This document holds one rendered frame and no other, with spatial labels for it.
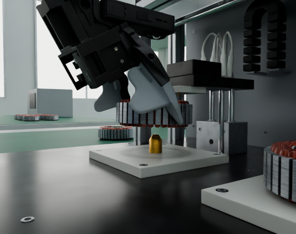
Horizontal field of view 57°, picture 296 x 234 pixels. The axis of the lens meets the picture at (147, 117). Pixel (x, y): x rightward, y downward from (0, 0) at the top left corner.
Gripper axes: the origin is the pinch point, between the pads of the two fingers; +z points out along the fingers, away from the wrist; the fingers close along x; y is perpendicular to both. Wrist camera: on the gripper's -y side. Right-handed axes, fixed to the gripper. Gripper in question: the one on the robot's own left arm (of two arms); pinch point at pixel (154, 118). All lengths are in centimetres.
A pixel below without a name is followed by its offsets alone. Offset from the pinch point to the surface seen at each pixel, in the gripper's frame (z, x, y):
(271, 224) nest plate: 1.3, 23.0, 9.2
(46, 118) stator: 18, -165, -18
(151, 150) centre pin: 3.7, 0.3, 3.0
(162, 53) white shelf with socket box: 7, -86, -74
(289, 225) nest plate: 1.1, 24.1, 9.0
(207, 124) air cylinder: 7.3, -0.8, -9.9
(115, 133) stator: 11.9, -37.8, -8.2
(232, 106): 5.7, 2.6, -13.4
